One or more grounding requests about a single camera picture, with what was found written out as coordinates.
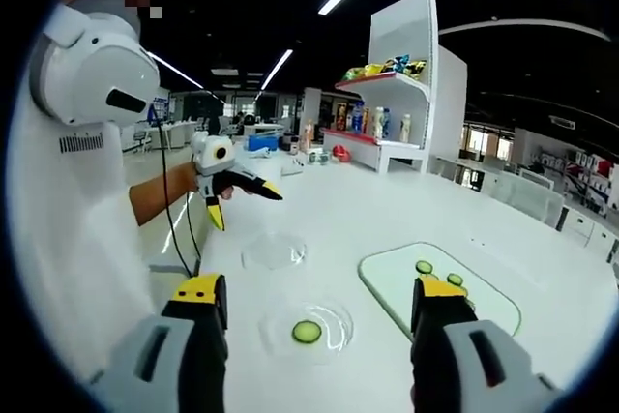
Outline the person's white shirt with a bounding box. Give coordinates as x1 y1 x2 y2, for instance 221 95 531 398
5 88 163 385

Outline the background product display wall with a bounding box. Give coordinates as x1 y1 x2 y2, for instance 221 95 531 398
529 141 619 214

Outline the row of white office desks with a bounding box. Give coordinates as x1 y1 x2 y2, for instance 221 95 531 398
429 154 619 264

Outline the cluster of cucumber slices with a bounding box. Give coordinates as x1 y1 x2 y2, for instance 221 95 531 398
414 259 469 296

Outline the white display shelf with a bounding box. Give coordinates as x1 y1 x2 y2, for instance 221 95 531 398
321 0 469 175

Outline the clear petri dish lid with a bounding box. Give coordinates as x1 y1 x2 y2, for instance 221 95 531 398
240 232 309 270

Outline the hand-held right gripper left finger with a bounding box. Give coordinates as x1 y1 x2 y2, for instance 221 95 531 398
89 273 229 413

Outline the clear petri dish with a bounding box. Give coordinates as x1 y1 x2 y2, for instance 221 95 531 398
258 300 355 367

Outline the black chest device cable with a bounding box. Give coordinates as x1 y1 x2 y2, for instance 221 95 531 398
154 115 195 277

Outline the green cucumber slice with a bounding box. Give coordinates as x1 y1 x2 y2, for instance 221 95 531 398
291 319 323 344

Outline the blue black snack packet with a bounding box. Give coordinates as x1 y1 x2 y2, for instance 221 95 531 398
381 54 412 74

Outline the white chest-worn device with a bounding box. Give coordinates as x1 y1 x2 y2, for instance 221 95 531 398
28 4 161 127

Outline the blue storage box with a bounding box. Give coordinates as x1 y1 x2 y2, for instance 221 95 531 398
247 134 280 151

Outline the white cutting board green rim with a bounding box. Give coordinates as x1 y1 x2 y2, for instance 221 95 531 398
357 241 523 342

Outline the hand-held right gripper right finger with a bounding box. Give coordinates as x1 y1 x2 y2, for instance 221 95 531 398
410 277 562 413

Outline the person's left hand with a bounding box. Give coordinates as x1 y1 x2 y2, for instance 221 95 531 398
215 182 253 201

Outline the row of drink bottles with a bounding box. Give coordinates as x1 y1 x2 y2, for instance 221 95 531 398
334 100 414 143

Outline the straight ceiling light strip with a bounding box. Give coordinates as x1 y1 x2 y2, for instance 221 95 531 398
144 49 204 90
260 48 294 91

